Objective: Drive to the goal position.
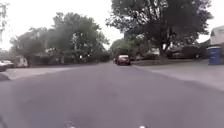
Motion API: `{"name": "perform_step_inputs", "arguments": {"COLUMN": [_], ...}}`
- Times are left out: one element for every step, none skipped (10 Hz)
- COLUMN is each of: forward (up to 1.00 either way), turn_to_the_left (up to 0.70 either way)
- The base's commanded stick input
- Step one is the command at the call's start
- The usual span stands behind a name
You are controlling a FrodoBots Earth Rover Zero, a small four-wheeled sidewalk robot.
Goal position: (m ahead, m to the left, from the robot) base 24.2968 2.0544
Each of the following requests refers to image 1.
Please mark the pale concrete driveway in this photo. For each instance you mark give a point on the pale concrete driveway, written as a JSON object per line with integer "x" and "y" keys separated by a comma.
{"x": 30, "y": 72}

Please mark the grass strip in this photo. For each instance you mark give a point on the grass strip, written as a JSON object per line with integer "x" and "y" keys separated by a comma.
{"x": 150, "y": 62}

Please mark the large tree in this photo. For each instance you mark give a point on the large tree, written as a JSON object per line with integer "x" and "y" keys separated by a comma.
{"x": 160, "y": 20}

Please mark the building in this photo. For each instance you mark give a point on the building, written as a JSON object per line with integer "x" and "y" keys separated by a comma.
{"x": 217, "y": 35}

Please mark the white vehicle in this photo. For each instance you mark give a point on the white vehicle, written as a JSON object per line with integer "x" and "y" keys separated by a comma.
{"x": 21, "y": 62}

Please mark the grey asphalt road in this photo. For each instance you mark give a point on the grey asphalt road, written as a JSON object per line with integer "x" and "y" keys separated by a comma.
{"x": 100, "y": 96}

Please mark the robot's own part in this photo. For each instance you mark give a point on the robot's own part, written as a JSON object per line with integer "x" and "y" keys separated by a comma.
{"x": 142, "y": 127}
{"x": 70, "y": 126}

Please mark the blue bin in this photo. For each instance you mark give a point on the blue bin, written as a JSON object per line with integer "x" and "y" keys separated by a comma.
{"x": 215, "y": 55}

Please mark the group of trees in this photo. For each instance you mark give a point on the group of trees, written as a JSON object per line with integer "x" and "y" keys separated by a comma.
{"x": 73, "y": 36}

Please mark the red car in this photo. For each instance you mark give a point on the red car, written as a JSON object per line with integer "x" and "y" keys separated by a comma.
{"x": 123, "y": 60}

